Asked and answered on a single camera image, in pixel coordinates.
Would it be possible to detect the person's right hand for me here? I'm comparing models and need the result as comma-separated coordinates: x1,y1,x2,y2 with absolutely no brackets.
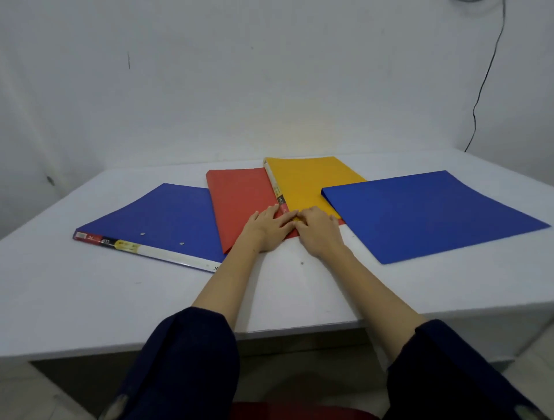
295,206,348,260

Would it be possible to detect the person's left hand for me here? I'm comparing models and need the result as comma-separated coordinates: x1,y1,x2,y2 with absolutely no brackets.
236,204,300,254

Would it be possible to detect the person's right forearm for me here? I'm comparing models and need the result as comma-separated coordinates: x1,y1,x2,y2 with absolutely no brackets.
319,247,429,364

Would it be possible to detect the person's left forearm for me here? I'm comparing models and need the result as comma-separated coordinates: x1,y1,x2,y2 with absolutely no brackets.
191,244,278,331

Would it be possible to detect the yellow folder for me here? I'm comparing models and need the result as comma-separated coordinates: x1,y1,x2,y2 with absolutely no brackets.
263,157,368,222

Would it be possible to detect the red folder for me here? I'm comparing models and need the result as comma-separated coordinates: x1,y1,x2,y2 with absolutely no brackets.
205,168,346,254

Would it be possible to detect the blue folder with white spine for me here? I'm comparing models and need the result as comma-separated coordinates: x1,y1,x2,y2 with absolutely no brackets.
72,183,227,274

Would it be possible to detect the plain blue folder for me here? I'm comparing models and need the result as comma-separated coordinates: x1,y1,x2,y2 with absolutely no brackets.
321,170,551,265

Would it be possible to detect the navy jacket sleeve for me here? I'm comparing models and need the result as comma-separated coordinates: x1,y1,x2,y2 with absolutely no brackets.
99,306,241,420
384,319,550,420

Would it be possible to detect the red chair seat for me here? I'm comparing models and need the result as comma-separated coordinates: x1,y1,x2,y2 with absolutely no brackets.
229,402,382,420

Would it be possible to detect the black cable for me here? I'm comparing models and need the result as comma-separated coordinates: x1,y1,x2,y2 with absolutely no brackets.
464,0,507,153

